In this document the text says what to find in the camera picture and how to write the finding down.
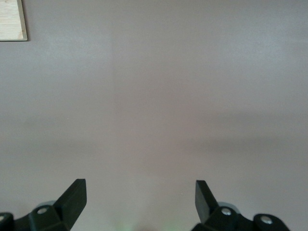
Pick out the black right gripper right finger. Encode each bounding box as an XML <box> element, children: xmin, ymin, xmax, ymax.
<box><xmin>192</xmin><ymin>180</ymin><xmax>291</xmax><ymax>231</ymax></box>

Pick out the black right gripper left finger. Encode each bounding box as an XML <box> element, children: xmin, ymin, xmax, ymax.
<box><xmin>0</xmin><ymin>179</ymin><xmax>88</xmax><ymax>231</ymax></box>

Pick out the wooden cutting board, metal handle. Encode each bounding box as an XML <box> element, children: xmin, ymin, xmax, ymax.
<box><xmin>0</xmin><ymin>0</ymin><xmax>28</xmax><ymax>42</ymax></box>

